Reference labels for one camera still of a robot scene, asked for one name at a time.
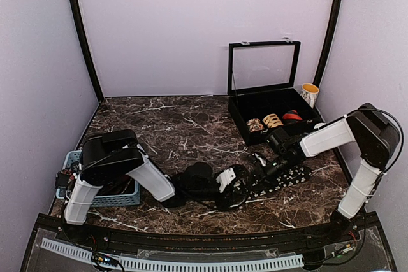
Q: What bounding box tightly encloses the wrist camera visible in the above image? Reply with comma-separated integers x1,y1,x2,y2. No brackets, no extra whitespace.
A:
266,127,294,154
184,162,213,190

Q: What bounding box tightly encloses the left black frame post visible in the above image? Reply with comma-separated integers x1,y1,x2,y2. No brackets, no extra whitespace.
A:
69,0,105,103

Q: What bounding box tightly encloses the brown floral rolled tie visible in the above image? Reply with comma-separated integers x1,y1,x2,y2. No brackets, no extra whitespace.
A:
246,118,264,132

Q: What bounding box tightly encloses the black frame post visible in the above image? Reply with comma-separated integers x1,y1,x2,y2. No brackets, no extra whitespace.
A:
69,0,105,103
312,0,342,87

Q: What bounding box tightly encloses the orange white bowl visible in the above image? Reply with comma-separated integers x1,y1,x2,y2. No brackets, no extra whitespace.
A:
314,122,325,130

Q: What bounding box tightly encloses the light blue plastic basket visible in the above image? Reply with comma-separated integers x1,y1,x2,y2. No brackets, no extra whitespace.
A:
62,150,140,208

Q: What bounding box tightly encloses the tan striped rolled tie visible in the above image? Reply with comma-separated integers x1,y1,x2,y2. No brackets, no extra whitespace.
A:
263,113,284,129

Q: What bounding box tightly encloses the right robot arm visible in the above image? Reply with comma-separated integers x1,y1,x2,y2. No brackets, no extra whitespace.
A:
250,103,404,243

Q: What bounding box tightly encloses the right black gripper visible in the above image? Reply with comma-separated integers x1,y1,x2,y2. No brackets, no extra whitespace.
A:
245,155,297,193

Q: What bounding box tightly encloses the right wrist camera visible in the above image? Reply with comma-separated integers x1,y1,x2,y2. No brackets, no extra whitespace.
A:
266,127,294,154

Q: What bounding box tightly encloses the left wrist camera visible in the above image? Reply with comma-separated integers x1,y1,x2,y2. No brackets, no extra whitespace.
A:
184,162,213,190

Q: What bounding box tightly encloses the red black rolled tie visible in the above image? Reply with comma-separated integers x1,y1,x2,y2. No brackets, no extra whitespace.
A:
282,110,303,122

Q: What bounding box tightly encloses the black front rail base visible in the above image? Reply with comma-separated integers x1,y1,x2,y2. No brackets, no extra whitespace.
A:
31,213,383,254

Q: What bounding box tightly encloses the black white patterned tie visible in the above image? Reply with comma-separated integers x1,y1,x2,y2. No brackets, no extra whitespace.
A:
234,164,312,197

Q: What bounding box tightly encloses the white yellow mug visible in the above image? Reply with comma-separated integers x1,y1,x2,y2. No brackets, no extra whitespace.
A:
300,83,319,108

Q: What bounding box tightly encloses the right black frame post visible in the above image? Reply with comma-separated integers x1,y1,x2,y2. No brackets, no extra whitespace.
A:
312,0,342,87

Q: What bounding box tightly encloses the white slotted cable duct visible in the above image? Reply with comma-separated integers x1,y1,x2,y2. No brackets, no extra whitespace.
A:
40,238,303,271

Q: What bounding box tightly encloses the black glass-lid tie box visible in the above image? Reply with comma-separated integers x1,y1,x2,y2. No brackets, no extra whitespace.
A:
228,40,322,146

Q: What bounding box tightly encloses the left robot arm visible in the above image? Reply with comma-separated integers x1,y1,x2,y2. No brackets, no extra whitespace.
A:
62,129,249,244

